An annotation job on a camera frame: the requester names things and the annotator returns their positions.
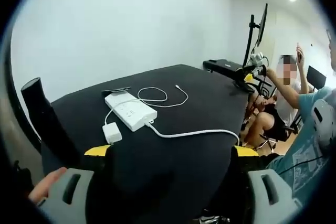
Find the black monitor stand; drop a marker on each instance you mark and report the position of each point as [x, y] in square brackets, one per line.
[248, 51]

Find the white charger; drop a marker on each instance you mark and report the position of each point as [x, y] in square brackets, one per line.
[112, 133]

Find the black chair backrest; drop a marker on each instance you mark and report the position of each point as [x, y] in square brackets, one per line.
[316, 77]

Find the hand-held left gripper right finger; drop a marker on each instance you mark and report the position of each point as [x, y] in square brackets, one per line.
[281, 203]

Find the black cylinder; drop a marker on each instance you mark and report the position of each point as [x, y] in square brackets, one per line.
[50, 113]

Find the black monitor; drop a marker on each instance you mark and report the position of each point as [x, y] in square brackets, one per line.
[262, 24]

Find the person's teal shirt torso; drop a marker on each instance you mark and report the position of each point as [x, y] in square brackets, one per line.
[296, 155]

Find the white power strip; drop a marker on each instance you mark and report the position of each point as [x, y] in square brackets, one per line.
[136, 116]

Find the black partition frame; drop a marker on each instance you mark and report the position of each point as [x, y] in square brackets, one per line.
[23, 119]

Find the person's left hand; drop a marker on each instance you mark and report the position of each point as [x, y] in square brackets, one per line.
[46, 184]

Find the white chest-worn device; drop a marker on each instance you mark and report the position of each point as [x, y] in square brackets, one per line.
[321, 121]

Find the black phone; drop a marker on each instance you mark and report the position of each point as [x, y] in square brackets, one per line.
[116, 89]

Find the black flat device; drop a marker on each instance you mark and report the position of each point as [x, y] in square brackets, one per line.
[223, 66]

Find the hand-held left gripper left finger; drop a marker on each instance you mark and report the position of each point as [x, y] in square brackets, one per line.
[76, 203]

